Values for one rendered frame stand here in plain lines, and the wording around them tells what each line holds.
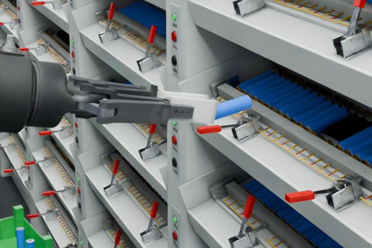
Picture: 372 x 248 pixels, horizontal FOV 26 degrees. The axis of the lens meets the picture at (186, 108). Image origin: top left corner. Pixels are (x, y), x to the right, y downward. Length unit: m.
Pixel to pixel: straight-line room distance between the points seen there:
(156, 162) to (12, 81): 0.80
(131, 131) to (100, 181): 0.28
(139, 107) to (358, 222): 0.29
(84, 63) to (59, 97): 1.15
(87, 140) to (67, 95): 1.21
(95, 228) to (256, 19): 1.18
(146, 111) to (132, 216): 0.95
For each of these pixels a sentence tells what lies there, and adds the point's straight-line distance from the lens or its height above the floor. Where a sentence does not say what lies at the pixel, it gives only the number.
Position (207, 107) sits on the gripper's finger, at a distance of 0.99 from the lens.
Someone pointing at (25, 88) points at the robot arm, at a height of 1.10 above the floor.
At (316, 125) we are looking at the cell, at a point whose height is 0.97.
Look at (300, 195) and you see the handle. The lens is 0.97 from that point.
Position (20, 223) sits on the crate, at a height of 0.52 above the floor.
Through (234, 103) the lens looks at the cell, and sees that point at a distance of 1.02.
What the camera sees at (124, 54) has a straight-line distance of 1.74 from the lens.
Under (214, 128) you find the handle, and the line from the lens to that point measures 1.19.
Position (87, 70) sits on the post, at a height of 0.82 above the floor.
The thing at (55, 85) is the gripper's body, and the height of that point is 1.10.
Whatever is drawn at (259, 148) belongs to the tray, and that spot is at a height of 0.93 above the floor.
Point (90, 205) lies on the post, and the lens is 2.17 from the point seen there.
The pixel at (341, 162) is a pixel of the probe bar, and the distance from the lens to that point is 1.05.
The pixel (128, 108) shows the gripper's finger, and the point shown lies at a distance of 0.91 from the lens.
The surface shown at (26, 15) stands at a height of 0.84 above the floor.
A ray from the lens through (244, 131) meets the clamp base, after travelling 1.21.
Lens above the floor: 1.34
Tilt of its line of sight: 18 degrees down
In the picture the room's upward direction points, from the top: straight up
